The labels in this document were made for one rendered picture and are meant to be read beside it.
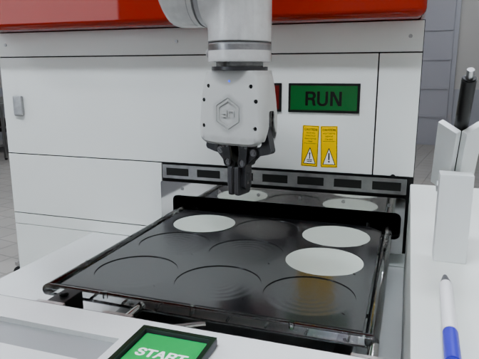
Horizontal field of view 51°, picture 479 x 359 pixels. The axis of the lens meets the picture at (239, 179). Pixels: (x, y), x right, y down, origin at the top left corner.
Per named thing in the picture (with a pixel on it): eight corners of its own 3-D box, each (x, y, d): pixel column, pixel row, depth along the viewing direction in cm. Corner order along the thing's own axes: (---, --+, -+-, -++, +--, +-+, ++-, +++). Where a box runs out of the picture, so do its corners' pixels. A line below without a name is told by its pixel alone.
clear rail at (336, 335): (48, 290, 58) (47, 280, 58) (379, 345, 47) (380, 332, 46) (40, 295, 57) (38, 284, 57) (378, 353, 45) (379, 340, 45)
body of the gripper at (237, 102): (192, 59, 66) (193, 143, 68) (257, 58, 60) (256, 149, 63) (224, 60, 72) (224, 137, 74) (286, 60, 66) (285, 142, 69)
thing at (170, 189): (165, 226, 97) (164, 179, 95) (401, 251, 83) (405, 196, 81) (161, 229, 96) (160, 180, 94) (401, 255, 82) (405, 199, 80)
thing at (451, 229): (425, 241, 53) (435, 115, 50) (465, 245, 51) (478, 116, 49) (427, 261, 47) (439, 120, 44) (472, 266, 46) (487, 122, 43)
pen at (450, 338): (439, 270, 42) (445, 355, 30) (451, 271, 42) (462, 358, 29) (438, 281, 43) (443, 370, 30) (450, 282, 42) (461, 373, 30)
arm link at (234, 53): (192, 43, 65) (192, 66, 65) (249, 40, 60) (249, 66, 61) (229, 45, 72) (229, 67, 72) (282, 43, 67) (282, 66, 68)
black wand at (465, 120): (480, 73, 40) (480, 64, 41) (461, 73, 40) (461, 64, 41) (451, 226, 54) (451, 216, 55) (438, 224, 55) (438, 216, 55)
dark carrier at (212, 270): (184, 212, 90) (184, 209, 90) (381, 231, 79) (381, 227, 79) (60, 288, 58) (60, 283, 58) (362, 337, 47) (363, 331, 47)
